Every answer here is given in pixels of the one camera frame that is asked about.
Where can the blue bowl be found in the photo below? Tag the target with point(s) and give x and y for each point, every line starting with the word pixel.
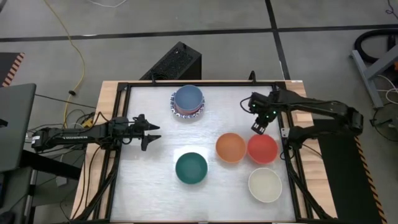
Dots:
pixel 188 98

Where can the red bowl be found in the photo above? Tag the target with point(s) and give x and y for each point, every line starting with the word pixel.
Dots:
pixel 262 149

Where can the orange bowl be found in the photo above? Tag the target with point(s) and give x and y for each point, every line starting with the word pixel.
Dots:
pixel 230 147

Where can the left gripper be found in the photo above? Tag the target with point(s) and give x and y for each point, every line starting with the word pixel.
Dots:
pixel 135 130

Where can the teal green bowl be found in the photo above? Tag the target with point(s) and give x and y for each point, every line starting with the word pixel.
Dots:
pixel 191 168

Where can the grey metal stand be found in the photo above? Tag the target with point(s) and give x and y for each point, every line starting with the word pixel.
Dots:
pixel 365 73

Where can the black aluminium table frame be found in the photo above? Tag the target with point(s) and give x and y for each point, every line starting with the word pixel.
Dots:
pixel 230 84

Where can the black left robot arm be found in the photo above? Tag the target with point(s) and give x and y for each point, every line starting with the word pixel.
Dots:
pixel 74 137

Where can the black stand beam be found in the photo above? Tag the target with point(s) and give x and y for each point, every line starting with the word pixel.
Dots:
pixel 49 165

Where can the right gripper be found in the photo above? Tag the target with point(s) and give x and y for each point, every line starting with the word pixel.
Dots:
pixel 264 107

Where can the black mat with hazard stripes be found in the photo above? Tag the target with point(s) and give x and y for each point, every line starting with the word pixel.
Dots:
pixel 7 67
pixel 348 174

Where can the white bowl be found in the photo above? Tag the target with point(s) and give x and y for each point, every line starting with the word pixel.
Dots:
pixel 265 185

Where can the black computer tower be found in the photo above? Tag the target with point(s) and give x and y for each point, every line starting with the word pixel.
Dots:
pixel 174 62

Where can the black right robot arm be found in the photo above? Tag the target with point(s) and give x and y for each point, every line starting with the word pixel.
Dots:
pixel 323 107

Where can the grey monitor back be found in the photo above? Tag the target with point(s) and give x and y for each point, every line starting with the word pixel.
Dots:
pixel 15 124

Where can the blue patterned paper plate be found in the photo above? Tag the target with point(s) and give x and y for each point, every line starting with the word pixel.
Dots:
pixel 188 116

